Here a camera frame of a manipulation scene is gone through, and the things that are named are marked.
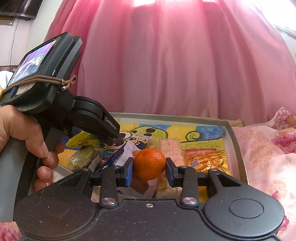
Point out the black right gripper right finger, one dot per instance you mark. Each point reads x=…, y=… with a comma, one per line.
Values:
x=227, y=205

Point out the left hand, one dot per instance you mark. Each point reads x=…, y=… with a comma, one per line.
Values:
x=15, y=124

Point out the green gold snack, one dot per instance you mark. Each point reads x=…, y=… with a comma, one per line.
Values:
x=82, y=158

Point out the sausage packet clear white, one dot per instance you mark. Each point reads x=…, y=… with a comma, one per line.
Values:
x=129, y=157

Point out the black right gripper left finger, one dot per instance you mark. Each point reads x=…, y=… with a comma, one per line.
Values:
x=68, y=206

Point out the white blue yellow sachet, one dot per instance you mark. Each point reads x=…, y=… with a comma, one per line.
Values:
x=141, y=142

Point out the blue orange snack packet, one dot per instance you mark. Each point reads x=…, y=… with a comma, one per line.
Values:
x=84, y=139

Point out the grey cardboard tray box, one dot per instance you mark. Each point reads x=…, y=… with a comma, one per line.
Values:
x=235, y=161

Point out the pink floral bed sheet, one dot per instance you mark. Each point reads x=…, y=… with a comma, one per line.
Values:
x=270, y=168

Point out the rice cracker bar packet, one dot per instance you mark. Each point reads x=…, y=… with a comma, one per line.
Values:
x=171, y=148

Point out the wall television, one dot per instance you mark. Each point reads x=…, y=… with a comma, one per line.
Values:
x=24, y=9

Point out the pink curtain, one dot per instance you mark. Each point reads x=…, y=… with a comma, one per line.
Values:
x=221, y=59

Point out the orange mandarin fruit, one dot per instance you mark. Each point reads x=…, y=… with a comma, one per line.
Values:
x=149, y=164

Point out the golden yellow snack packet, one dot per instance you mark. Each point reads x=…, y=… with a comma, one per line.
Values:
x=204, y=159

